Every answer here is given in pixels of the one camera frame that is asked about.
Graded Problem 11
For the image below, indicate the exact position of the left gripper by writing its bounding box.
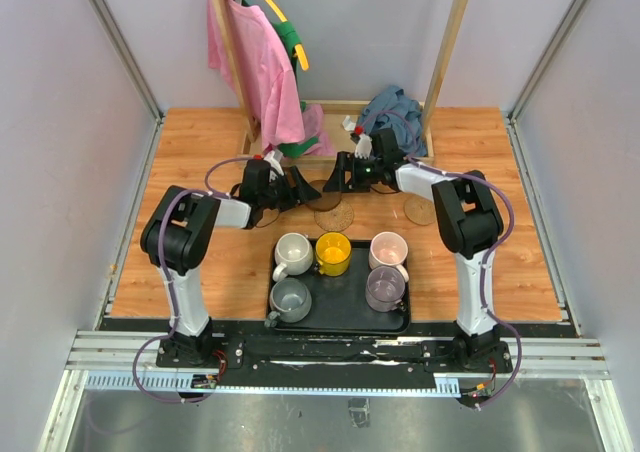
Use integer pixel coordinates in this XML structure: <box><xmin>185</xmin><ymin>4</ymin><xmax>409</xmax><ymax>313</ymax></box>
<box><xmin>260</xmin><ymin>167</ymin><xmax>322</xmax><ymax>214</ymax></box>

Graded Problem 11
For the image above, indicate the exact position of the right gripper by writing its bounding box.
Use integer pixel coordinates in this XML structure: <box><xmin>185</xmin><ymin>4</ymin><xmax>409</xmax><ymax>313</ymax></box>
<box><xmin>322</xmin><ymin>152</ymin><xmax>383</xmax><ymax>194</ymax></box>

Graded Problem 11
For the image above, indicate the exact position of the grooved dark wooden coaster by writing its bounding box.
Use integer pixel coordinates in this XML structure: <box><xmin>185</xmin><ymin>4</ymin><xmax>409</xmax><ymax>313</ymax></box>
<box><xmin>306</xmin><ymin>180</ymin><xmax>342</xmax><ymax>212</ymax></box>

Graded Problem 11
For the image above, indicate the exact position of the woven rattan coaster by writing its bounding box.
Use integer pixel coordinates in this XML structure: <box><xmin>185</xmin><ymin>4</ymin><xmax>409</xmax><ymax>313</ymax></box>
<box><xmin>314</xmin><ymin>201</ymin><xmax>354</xmax><ymax>232</ymax></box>
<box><xmin>404</xmin><ymin>195</ymin><xmax>436</xmax><ymax>226</ymax></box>

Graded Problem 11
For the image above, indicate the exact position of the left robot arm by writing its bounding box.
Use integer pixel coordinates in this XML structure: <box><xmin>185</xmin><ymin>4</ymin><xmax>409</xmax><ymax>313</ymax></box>
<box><xmin>140</xmin><ymin>158</ymin><xmax>321</xmax><ymax>368</ymax></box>

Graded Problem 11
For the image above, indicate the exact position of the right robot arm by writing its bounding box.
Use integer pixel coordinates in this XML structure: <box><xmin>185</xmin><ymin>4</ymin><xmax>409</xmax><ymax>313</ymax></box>
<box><xmin>324</xmin><ymin>129</ymin><xmax>504</xmax><ymax>372</ymax></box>

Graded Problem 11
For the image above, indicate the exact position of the white clip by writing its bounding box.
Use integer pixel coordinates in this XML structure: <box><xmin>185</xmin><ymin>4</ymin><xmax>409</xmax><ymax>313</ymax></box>
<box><xmin>342</xmin><ymin>115</ymin><xmax>356</xmax><ymax>132</ymax></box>

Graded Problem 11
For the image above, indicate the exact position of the wooden clothes rack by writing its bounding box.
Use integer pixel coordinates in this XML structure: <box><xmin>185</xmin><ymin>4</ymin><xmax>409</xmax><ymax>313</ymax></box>
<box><xmin>209</xmin><ymin>0</ymin><xmax>468</xmax><ymax>164</ymax></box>

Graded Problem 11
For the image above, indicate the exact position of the white mug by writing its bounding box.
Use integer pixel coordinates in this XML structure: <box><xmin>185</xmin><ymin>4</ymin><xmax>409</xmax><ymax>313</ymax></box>
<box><xmin>272</xmin><ymin>233</ymin><xmax>314</xmax><ymax>282</ymax></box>

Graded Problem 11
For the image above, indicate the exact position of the yellow mug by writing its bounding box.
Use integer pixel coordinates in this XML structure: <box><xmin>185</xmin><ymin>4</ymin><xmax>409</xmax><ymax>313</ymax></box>
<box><xmin>314</xmin><ymin>232</ymin><xmax>352</xmax><ymax>277</ymax></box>

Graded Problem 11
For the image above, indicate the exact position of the pink mug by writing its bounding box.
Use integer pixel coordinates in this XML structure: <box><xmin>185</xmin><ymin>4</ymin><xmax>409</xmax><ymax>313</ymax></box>
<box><xmin>368</xmin><ymin>231</ymin><xmax>409</xmax><ymax>282</ymax></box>

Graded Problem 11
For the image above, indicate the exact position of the blue crumpled shirt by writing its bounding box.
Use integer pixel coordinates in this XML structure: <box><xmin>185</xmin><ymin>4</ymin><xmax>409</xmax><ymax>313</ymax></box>
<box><xmin>356</xmin><ymin>85</ymin><xmax>428</xmax><ymax>157</ymax></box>

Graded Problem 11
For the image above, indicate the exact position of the grey mug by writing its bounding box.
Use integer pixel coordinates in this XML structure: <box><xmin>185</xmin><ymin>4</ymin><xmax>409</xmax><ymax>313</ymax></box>
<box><xmin>264</xmin><ymin>278</ymin><xmax>312</xmax><ymax>328</ymax></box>

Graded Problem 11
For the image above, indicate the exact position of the purple mug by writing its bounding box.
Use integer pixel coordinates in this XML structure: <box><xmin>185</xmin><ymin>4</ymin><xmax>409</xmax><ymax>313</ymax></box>
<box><xmin>365</xmin><ymin>266</ymin><xmax>406</xmax><ymax>312</ymax></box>

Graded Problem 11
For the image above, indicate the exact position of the black serving tray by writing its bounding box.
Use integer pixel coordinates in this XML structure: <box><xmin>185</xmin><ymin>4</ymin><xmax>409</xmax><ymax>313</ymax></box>
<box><xmin>271</xmin><ymin>240</ymin><xmax>411</xmax><ymax>335</ymax></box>

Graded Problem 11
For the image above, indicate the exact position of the pink shirt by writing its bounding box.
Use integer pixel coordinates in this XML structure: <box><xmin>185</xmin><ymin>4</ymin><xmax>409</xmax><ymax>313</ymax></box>
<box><xmin>227</xmin><ymin>0</ymin><xmax>336</xmax><ymax>158</ymax></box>

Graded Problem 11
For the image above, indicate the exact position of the green garment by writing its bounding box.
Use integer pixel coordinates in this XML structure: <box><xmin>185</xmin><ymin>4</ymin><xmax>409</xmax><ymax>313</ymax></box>
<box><xmin>221</xmin><ymin>0</ymin><xmax>321</xmax><ymax>161</ymax></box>

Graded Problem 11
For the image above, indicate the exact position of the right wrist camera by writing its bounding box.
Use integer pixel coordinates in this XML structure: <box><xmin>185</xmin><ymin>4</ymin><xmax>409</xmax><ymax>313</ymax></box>
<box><xmin>351</xmin><ymin>126</ymin><xmax>373</xmax><ymax>159</ymax></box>

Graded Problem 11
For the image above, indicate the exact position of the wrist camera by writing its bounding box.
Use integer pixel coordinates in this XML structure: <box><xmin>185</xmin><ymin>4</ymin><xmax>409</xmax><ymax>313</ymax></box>
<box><xmin>255</xmin><ymin>149</ymin><xmax>284</xmax><ymax>181</ymax></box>
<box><xmin>351</xmin><ymin>126</ymin><xmax>373</xmax><ymax>159</ymax></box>

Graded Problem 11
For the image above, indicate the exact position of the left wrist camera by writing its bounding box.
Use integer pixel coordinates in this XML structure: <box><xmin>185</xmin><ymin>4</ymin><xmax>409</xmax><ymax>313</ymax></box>
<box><xmin>255</xmin><ymin>149</ymin><xmax>284</xmax><ymax>181</ymax></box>

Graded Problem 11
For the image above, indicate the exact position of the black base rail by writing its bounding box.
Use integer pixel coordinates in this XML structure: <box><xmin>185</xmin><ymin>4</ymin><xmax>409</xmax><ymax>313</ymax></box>
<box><xmin>130</xmin><ymin>320</ymin><xmax>522</xmax><ymax>391</ymax></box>

